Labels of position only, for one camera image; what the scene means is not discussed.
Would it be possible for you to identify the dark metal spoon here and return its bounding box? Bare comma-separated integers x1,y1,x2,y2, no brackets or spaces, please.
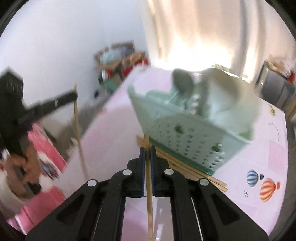
173,69,195,109

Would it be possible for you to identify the person's left hand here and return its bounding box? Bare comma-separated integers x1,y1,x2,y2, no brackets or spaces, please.
4,139,41,199

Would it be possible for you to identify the green star-pattern utensil basket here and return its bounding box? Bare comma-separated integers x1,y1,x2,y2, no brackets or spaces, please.
127,85,253,176

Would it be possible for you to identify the green paper bag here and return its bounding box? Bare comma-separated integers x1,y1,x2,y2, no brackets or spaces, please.
98,69,122,93

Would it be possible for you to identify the cardboard box pile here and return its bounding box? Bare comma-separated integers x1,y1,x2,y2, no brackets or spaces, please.
94,41,134,70

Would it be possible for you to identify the red paper bag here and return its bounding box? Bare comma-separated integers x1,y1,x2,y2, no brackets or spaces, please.
121,52,149,77

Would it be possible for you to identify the grey metal cabinet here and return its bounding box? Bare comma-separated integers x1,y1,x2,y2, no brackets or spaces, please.
255,61,295,110

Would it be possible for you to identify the beige window curtain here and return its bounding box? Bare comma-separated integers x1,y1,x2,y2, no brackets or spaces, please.
140,0,285,79

